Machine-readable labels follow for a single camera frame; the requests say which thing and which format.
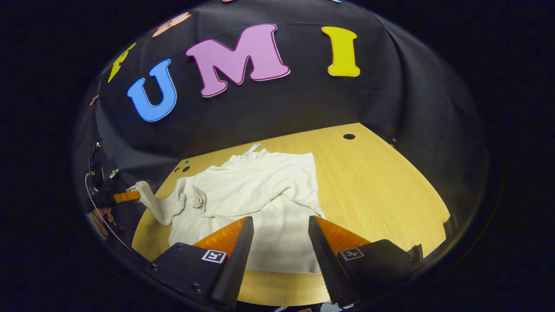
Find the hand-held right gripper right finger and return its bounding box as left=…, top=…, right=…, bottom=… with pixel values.
left=308, top=215, right=417, bottom=307

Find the black backdrop cloth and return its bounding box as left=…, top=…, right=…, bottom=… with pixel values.
left=74, top=0, right=488, bottom=226

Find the white knit sweater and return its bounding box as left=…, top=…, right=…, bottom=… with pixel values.
left=127, top=149, right=326, bottom=274

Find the white cable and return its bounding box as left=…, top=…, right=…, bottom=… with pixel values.
left=85, top=172, right=132, bottom=251

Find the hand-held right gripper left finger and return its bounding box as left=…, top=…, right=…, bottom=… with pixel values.
left=145, top=216, right=255, bottom=309

